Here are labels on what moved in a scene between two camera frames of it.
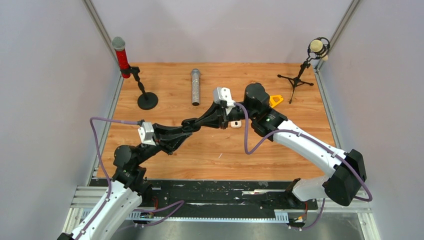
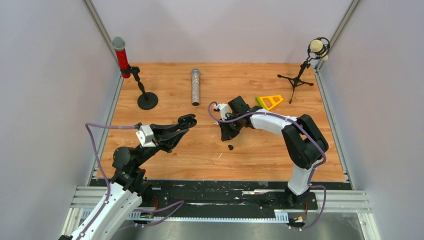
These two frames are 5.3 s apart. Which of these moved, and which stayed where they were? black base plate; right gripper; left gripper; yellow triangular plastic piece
Moved: right gripper
Stayed: black base plate; yellow triangular plastic piece; left gripper
